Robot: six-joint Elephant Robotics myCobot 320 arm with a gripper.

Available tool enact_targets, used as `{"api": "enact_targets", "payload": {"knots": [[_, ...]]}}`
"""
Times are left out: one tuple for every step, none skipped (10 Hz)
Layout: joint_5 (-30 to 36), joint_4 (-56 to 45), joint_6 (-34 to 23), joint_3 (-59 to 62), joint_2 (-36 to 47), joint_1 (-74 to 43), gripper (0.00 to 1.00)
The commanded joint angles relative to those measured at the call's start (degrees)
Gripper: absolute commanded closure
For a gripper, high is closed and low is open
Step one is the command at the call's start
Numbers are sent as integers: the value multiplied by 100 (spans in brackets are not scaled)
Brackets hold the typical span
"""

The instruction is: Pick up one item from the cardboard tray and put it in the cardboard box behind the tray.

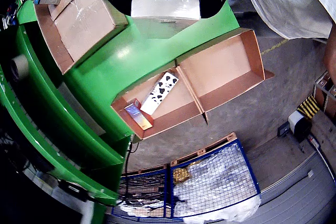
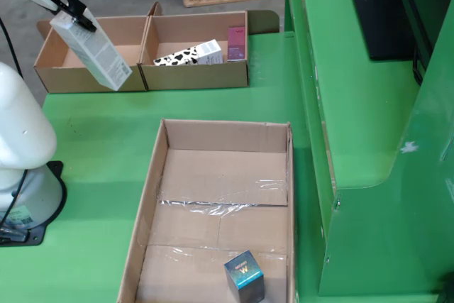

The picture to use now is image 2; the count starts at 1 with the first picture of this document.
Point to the tall white product box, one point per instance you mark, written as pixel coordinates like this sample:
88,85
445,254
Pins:
95,54

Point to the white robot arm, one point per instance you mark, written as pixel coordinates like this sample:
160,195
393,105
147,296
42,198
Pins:
25,122

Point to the empty cardboard box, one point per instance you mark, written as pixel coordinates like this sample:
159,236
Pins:
53,76

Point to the cardboard box with olive flap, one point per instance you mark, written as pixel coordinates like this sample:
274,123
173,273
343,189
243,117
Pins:
198,30

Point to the pink product box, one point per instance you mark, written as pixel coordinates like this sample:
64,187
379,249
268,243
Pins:
236,44

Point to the large shallow cardboard tray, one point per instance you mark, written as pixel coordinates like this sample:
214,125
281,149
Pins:
220,175

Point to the blue box with W print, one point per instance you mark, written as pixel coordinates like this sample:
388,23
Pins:
244,278

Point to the cow print carton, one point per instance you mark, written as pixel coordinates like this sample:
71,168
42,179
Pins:
177,58

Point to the black flat monitor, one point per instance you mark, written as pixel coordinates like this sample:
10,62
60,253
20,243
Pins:
376,15

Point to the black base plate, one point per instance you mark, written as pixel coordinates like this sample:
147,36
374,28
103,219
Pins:
53,171

